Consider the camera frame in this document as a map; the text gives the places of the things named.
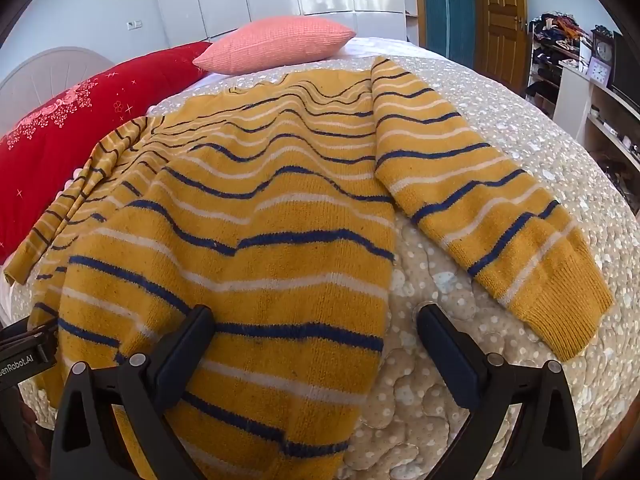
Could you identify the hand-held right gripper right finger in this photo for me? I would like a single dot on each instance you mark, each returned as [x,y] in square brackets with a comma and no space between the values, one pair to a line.
[451,352]

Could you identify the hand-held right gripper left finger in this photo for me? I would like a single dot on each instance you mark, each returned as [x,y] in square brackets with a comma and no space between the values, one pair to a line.
[184,352]

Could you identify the yellow striped knit sweater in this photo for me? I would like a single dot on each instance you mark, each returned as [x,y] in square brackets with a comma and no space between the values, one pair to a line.
[300,240]

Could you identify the pile of clothes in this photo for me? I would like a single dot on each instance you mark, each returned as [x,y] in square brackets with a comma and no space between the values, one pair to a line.
[557,27]

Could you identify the beige dotted quilted blanket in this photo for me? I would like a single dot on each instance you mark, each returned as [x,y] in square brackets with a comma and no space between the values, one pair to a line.
[500,125]

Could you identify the red embroidered pillow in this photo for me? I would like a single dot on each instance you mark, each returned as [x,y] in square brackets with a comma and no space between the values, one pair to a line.
[75,125]

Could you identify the white shelf cabinet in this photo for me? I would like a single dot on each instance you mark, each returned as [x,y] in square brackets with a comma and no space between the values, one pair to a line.
[575,95]

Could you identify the white bed headboard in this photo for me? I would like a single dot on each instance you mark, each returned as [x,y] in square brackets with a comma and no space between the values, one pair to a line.
[45,67]

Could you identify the white bed sheet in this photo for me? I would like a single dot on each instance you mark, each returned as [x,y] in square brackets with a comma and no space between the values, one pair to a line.
[380,46]

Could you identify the small purple desk clock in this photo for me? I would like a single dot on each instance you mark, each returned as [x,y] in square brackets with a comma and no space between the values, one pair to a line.
[598,71]

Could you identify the pink pillow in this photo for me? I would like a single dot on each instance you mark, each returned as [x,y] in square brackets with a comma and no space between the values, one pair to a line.
[275,45]

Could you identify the wooden door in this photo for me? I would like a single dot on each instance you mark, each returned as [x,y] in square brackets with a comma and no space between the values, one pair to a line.
[500,25]

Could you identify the black television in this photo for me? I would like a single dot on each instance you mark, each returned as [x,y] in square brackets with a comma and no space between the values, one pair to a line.
[627,70]

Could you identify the dark wooden mantel clock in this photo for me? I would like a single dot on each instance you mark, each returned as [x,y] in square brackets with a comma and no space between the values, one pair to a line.
[604,50]

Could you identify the teal curtain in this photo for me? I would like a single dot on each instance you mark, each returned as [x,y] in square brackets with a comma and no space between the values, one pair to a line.
[445,10]

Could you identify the white wall socket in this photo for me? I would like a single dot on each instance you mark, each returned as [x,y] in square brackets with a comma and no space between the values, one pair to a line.
[135,24]

